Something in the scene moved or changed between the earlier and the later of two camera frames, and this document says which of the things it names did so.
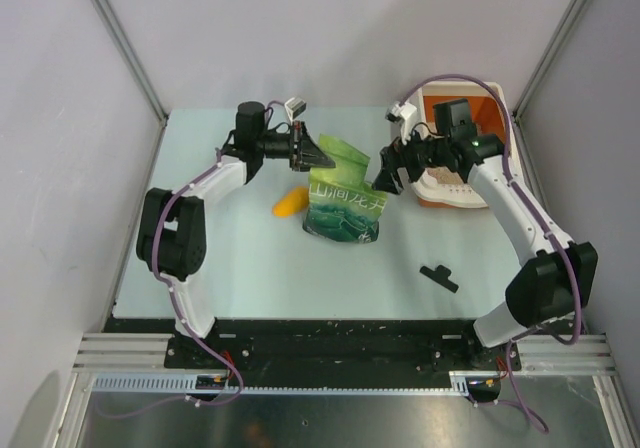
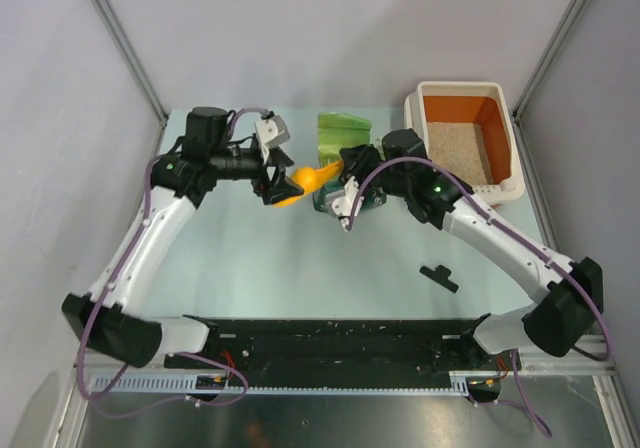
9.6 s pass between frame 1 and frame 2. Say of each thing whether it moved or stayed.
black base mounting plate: stayed
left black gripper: moved
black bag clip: stayed
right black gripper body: moved
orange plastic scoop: moved
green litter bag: moved
